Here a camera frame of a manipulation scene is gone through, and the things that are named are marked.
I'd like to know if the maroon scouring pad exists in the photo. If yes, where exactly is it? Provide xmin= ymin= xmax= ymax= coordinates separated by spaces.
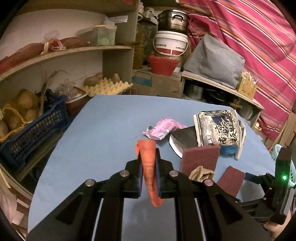
xmin=217 ymin=166 xmax=245 ymax=197
xmin=180 ymin=146 xmax=220 ymax=177

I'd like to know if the blue plastic bag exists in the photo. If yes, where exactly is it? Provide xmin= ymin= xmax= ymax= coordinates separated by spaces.
xmin=220 ymin=145 xmax=238 ymax=156

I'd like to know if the orange carrot piece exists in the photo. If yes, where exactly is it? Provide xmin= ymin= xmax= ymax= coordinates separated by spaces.
xmin=135 ymin=140 xmax=163 ymax=207

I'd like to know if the black white snack bag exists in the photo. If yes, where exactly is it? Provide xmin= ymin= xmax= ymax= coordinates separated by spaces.
xmin=193 ymin=109 xmax=246 ymax=160

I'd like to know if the pink foil wrapper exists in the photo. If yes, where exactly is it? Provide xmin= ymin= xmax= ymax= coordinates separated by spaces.
xmin=142 ymin=118 xmax=186 ymax=141

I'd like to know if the light blue plastic basket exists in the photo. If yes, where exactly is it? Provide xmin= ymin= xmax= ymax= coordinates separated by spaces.
xmin=271 ymin=144 xmax=295 ymax=189

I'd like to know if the brown crumpled paper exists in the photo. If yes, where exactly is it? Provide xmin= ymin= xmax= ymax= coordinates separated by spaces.
xmin=189 ymin=166 xmax=215 ymax=182

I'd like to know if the light blue table cloth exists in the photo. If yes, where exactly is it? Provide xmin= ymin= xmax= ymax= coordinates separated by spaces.
xmin=28 ymin=95 xmax=275 ymax=240

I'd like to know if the black white sponge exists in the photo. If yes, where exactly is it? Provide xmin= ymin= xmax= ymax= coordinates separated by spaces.
xmin=169 ymin=126 xmax=198 ymax=158

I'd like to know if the dark blue plastic crate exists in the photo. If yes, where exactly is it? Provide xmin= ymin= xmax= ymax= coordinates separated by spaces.
xmin=1 ymin=89 xmax=69 ymax=173

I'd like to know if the yellow utensil holder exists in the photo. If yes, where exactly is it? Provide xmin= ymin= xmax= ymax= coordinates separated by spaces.
xmin=237 ymin=70 xmax=258 ymax=99

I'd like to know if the yellow egg tray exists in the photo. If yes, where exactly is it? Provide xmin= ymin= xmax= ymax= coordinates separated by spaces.
xmin=80 ymin=78 xmax=133 ymax=97

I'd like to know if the grey low shelf cabinet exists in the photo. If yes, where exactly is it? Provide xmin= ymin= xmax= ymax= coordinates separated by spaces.
xmin=181 ymin=71 xmax=264 ymax=129

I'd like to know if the cardboard box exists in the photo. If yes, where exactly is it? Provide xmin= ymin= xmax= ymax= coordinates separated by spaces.
xmin=131 ymin=68 xmax=183 ymax=98

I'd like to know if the red plastic basin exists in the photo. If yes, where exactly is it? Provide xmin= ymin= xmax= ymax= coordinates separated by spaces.
xmin=148 ymin=55 xmax=179 ymax=76

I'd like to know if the grey cloth covered appliance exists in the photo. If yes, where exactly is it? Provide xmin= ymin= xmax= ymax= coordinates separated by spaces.
xmin=184 ymin=34 xmax=245 ymax=89

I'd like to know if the white plastic bucket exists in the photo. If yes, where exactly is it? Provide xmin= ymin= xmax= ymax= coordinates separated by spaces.
xmin=153 ymin=31 xmax=189 ymax=56

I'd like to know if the clear plastic container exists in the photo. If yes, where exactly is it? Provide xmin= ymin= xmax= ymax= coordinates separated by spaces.
xmin=75 ymin=25 xmax=117 ymax=46

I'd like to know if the red striped curtain cloth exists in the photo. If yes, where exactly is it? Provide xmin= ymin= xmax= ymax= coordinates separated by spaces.
xmin=184 ymin=0 xmax=295 ymax=140

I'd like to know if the yellow oil jug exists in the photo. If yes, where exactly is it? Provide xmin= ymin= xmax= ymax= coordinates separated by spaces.
xmin=133 ymin=13 xmax=158 ymax=70

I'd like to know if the steel cooking pot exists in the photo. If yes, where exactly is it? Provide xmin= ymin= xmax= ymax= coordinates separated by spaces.
xmin=157 ymin=9 xmax=191 ymax=35

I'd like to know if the wooden wall shelf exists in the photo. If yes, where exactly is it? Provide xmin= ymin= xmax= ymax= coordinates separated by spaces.
xmin=0 ymin=0 xmax=142 ymax=186

